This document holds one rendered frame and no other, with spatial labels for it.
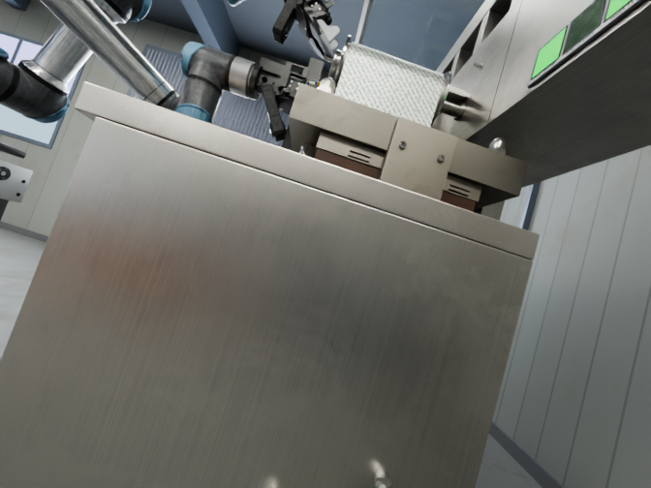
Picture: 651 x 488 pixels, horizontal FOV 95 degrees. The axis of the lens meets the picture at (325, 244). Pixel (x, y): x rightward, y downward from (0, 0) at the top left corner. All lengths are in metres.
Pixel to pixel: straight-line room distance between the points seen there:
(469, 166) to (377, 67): 0.37
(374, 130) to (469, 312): 0.31
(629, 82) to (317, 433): 0.65
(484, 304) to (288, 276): 0.28
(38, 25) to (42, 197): 2.41
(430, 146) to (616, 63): 0.25
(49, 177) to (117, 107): 4.92
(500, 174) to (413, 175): 0.16
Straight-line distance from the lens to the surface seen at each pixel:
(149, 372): 0.47
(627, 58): 0.61
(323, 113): 0.52
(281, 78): 0.74
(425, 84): 0.83
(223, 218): 0.42
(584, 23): 0.62
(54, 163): 5.43
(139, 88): 0.86
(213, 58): 0.78
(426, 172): 0.50
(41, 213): 5.38
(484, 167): 0.57
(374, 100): 0.77
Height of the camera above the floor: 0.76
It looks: 4 degrees up
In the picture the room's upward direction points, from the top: 18 degrees clockwise
